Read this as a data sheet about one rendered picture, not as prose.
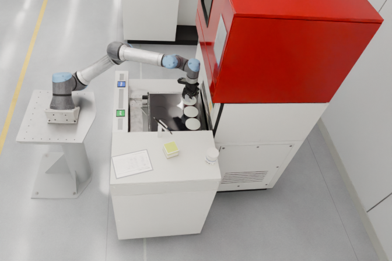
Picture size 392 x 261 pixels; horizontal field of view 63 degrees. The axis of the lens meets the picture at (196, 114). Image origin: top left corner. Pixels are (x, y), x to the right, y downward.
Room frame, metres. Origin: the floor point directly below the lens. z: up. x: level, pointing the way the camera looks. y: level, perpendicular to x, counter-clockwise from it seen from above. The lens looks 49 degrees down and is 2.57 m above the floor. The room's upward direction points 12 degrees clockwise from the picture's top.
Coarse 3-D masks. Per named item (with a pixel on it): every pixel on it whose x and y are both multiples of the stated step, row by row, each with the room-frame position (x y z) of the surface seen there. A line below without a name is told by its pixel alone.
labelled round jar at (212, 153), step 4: (212, 148) 1.07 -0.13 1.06; (208, 152) 1.03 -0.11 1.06; (212, 152) 1.04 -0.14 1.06; (216, 152) 1.04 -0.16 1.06; (208, 156) 1.01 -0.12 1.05; (212, 156) 1.01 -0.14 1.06; (216, 156) 1.02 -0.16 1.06; (208, 160) 1.01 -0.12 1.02; (212, 160) 1.01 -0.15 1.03; (216, 160) 1.03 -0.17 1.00; (208, 164) 1.01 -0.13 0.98; (212, 164) 1.01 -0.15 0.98
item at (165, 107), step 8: (152, 96) 1.51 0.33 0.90; (160, 96) 1.53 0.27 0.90; (168, 96) 1.54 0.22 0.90; (176, 96) 1.56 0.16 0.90; (152, 104) 1.44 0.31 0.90; (160, 104) 1.45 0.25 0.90; (168, 104) 1.47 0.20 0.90; (176, 104) 1.48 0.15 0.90; (184, 104) 1.50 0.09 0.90; (152, 112) 1.37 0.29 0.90; (160, 112) 1.38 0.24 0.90; (168, 112) 1.40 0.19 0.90; (176, 112) 1.41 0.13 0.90; (200, 112) 1.45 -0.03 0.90; (152, 120) 1.30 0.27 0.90; (160, 120) 1.32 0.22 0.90; (168, 120) 1.33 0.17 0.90; (176, 120) 1.34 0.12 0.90; (184, 120) 1.36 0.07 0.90; (200, 120) 1.39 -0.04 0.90; (152, 128) 1.24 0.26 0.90; (168, 128) 1.26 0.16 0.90; (176, 128) 1.28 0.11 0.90; (184, 128) 1.29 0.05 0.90; (200, 128) 1.32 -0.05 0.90
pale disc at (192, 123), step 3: (189, 120) 1.37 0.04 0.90; (192, 120) 1.37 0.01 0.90; (195, 120) 1.38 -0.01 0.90; (186, 123) 1.34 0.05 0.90; (189, 123) 1.34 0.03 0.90; (192, 123) 1.35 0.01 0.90; (195, 123) 1.35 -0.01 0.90; (198, 123) 1.36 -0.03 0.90; (189, 126) 1.31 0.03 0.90; (192, 126) 1.32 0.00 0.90; (195, 126) 1.32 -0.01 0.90; (198, 126) 1.33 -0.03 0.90; (192, 129) 1.29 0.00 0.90; (195, 129) 1.30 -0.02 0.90
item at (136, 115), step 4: (132, 100) 1.46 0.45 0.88; (136, 100) 1.46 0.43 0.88; (140, 100) 1.47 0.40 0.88; (132, 112) 1.35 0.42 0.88; (136, 112) 1.36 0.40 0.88; (140, 112) 1.36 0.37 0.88; (132, 116) 1.32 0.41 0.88; (136, 116) 1.33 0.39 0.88; (140, 116) 1.33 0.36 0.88; (132, 120) 1.29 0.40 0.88; (136, 120) 1.29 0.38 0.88; (140, 120) 1.30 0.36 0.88; (132, 124) 1.25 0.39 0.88; (136, 124) 1.26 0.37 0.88; (140, 124) 1.26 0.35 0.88; (132, 128) 1.22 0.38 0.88; (136, 128) 1.23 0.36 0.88; (140, 128) 1.23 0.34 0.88
